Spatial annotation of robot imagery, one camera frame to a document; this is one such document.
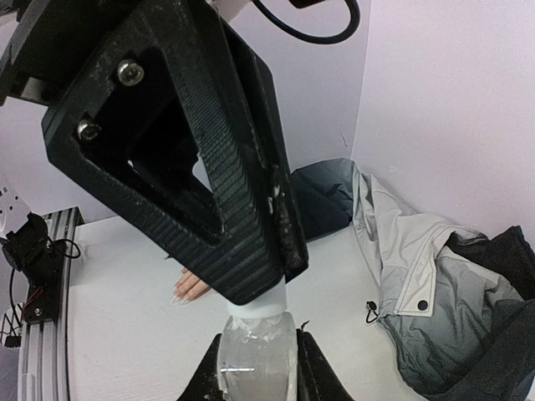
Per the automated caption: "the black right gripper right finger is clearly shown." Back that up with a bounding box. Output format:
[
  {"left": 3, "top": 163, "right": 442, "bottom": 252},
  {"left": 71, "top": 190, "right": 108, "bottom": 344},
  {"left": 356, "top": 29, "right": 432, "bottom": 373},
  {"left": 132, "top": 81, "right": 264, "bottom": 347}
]
[{"left": 297, "top": 329, "right": 347, "bottom": 401}]

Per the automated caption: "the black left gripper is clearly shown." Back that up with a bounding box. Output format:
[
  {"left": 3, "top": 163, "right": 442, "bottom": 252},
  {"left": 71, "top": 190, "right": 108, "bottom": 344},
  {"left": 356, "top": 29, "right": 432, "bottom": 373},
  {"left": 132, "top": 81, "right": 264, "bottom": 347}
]
[{"left": 1, "top": 1, "right": 180, "bottom": 109}]

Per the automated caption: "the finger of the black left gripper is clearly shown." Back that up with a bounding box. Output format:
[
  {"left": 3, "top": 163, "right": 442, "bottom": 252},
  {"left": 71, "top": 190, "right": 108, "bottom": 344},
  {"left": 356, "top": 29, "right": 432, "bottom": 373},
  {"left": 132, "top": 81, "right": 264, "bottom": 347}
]
[
  {"left": 45, "top": 1, "right": 284, "bottom": 304},
  {"left": 217, "top": 17, "right": 308, "bottom": 282}
]

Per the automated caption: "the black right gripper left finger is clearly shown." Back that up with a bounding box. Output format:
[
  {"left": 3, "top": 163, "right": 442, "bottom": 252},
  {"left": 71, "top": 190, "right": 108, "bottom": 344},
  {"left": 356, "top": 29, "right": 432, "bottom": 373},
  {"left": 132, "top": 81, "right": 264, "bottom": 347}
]
[{"left": 179, "top": 333, "right": 224, "bottom": 401}]

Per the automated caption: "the clear nail polish bottle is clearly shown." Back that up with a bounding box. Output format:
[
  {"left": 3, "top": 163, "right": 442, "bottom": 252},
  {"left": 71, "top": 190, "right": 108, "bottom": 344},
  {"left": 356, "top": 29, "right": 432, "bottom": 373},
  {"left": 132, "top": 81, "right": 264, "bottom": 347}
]
[{"left": 216, "top": 311, "right": 298, "bottom": 401}]

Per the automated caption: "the mannequin hand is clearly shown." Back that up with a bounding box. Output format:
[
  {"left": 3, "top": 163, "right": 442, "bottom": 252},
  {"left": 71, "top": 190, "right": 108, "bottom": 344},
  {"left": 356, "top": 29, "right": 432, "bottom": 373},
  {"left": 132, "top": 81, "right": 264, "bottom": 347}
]
[{"left": 171, "top": 268, "right": 213, "bottom": 306}]

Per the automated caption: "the grey and black jacket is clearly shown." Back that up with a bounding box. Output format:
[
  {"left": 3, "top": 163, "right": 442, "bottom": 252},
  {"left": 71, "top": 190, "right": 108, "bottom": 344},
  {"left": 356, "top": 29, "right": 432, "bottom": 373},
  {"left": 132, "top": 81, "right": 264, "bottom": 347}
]
[{"left": 290, "top": 159, "right": 534, "bottom": 400}]

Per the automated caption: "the aluminium table front rail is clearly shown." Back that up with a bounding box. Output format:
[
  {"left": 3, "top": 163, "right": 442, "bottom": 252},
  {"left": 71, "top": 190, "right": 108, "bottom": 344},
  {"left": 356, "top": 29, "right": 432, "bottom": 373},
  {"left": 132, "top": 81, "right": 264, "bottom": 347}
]
[{"left": 18, "top": 207, "right": 84, "bottom": 401}]

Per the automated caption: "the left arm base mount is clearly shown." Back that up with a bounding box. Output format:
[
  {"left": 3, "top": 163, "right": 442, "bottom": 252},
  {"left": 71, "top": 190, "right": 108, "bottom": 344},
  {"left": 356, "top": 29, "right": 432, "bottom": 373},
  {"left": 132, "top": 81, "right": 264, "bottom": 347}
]
[{"left": 1, "top": 213, "right": 81, "bottom": 323}]

